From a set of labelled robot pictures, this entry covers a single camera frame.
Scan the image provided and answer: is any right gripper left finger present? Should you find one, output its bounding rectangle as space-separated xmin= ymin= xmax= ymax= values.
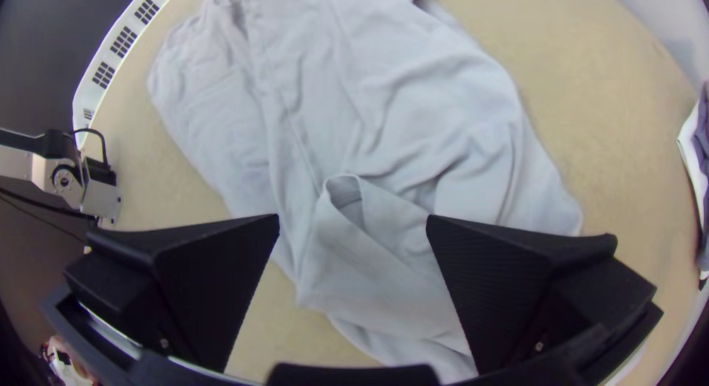
xmin=64 ymin=213 xmax=281 ymax=373

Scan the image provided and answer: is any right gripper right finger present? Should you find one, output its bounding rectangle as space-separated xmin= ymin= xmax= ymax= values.
xmin=425 ymin=214 xmax=664 ymax=376

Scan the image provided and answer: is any grey t-shirt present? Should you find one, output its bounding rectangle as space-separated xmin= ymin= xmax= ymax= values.
xmin=146 ymin=0 xmax=583 ymax=385

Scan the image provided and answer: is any white laundry basket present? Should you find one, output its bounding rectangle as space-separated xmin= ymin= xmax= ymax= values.
xmin=72 ymin=0 xmax=181 ymax=149

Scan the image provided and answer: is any pile of folded clothes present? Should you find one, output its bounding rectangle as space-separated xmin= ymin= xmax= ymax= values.
xmin=677 ymin=81 xmax=709 ymax=276

